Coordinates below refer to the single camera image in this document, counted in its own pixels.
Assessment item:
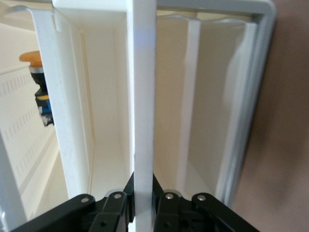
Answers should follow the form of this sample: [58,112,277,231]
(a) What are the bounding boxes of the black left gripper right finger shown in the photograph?
[152,174,260,232]

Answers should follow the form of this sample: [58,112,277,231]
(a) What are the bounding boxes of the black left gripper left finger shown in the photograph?
[9,171,135,232]

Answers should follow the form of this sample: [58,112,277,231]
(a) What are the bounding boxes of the white plastic drawer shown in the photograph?
[0,7,97,225]
[154,16,218,196]
[214,19,259,201]
[79,0,159,232]

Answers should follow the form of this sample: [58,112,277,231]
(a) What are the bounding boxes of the orange push button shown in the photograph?
[19,50,56,127]

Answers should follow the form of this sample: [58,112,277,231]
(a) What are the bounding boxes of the white drawer cabinet shell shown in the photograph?
[0,0,277,232]

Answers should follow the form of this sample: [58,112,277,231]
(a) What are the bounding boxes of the brown paper table cover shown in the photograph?
[229,0,309,232]

